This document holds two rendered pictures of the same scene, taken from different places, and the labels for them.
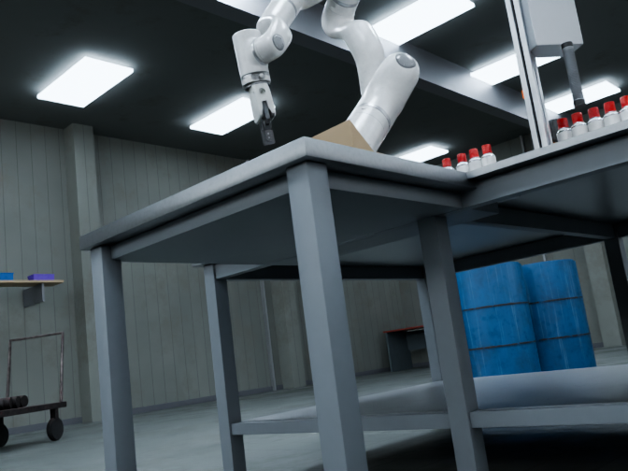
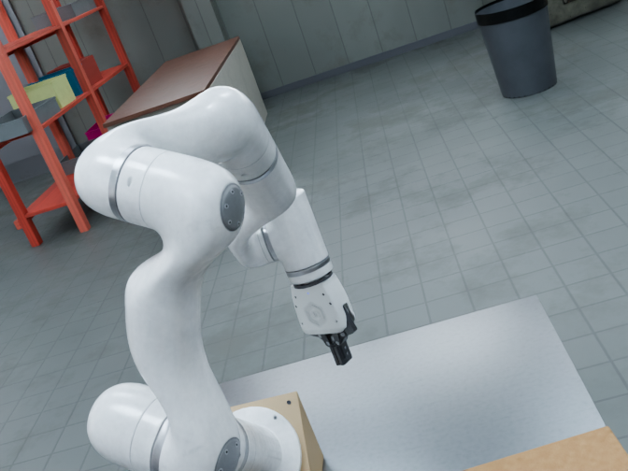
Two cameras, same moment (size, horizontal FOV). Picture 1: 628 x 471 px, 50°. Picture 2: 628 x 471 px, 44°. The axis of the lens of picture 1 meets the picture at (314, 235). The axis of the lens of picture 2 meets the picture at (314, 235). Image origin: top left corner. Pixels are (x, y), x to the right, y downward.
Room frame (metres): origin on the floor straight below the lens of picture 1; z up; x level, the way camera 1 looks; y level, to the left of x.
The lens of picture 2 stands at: (2.92, -0.58, 1.79)
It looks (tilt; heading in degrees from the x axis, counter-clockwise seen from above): 22 degrees down; 146
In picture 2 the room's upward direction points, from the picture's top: 20 degrees counter-clockwise
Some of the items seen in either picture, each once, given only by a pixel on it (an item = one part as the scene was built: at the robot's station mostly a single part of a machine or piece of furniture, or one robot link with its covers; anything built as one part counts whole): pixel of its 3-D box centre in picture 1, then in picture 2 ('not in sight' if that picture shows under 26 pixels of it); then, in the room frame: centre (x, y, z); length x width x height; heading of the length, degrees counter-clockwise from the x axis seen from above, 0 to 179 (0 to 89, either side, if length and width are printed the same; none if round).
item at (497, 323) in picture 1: (520, 322); not in sight; (5.73, -1.64, 0.49); 1.34 x 0.82 x 0.99; 137
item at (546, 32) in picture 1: (546, 25); not in sight; (2.05, -0.85, 1.38); 0.17 x 0.10 x 0.19; 102
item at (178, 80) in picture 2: not in sight; (199, 117); (-3.39, 2.87, 0.43); 2.51 x 0.83 x 0.85; 138
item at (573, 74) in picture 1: (573, 74); not in sight; (2.00, -0.88, 1.18); 0.04 x 0.04 x 0.21
